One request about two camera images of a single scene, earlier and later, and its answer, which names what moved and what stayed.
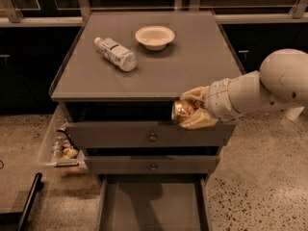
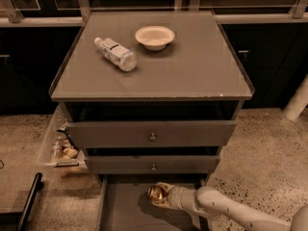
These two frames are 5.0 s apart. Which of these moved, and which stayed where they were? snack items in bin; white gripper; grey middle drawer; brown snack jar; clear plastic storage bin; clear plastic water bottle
Moved: white gripper; brown snack jar
Stayed: grey middle drawer; snack items in bin; clear plastic water bottle; clear plastic storage bin
